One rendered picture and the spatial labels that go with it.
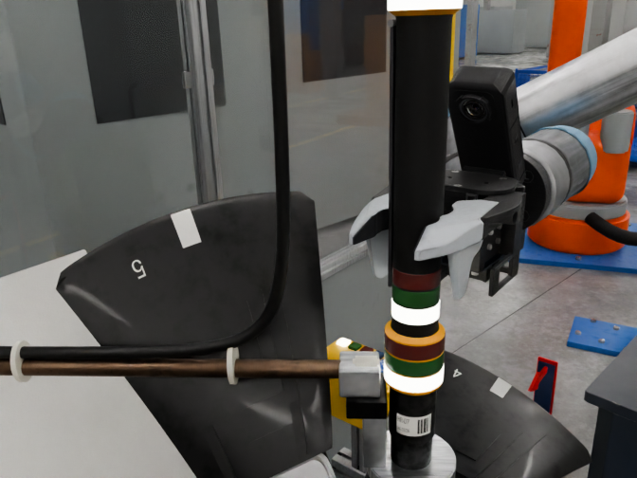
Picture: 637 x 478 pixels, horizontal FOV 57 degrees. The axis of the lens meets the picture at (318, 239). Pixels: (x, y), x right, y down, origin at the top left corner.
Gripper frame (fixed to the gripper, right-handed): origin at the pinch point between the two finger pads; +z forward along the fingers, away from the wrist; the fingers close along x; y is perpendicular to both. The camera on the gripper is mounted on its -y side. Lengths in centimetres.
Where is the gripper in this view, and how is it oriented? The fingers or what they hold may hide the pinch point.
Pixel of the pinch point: (393, 230)
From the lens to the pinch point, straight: 38.1
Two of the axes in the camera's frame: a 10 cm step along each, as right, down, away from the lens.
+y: 0.2, 9.4, 3.5
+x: -7.8, -2.0, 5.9
